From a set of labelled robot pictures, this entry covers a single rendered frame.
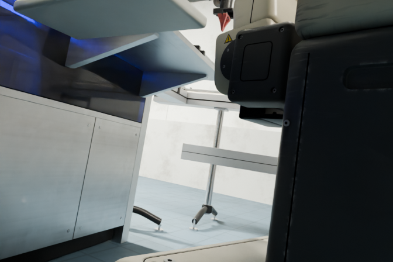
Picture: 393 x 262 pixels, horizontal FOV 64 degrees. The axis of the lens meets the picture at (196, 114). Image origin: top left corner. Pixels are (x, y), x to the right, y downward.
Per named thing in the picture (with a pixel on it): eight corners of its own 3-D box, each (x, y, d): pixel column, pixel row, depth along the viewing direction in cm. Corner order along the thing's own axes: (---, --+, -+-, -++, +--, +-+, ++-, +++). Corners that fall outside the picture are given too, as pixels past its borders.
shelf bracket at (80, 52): (64, 65, 112) (71, 30, 113) (71, 68, 115) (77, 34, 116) (147, 69, 99) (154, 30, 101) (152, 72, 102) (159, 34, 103)
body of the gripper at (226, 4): (216, 17, 154) (219, 3, 155) (236, 17, 150) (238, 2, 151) (211, 11, 148) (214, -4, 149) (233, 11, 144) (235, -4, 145)
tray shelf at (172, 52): (35, 20, 109) (37, 14, 109) (141, 76, 173) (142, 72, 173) (158, 18, 91) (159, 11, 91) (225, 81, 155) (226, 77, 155)
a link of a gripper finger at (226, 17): (214, 34, 154) (217, 15, 154) (228, 34, 151) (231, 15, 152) (210, 28, 147) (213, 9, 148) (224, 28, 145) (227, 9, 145)
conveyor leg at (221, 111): (197, 213, 224) (213, 107, 233) (202, 211, 233) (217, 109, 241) (210, 216, 221) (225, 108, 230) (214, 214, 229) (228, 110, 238)
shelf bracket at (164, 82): (138, 96, 158) (143, 71, 159) (141, 97, 161) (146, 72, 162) (202, 102, 145) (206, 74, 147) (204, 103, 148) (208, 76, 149)
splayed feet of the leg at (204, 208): (185, 229, 204) (189, 207, 206) (210, 218, 250) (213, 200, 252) (197, 232, 201) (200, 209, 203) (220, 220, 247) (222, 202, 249)
